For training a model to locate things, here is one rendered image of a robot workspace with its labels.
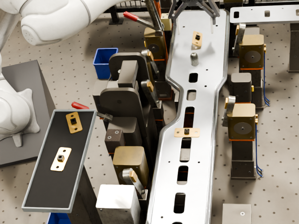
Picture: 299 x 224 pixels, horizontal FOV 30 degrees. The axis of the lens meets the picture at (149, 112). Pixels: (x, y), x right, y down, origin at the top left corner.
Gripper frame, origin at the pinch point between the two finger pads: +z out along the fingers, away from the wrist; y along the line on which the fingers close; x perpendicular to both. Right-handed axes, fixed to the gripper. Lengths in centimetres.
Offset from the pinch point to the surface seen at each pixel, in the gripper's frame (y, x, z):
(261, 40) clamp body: 24.4, -6.4, 1.1
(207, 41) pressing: 4.1, -0.8, 5.7
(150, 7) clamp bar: -15.4, -2.0, -12.0
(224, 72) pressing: 11.4, -17.8, 6.1
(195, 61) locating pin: 0.6, -14.4, 3.6
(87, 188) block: -30, -68, 8
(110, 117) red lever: -24, -48, -3
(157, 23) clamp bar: -13.6, -2.0, -4.8
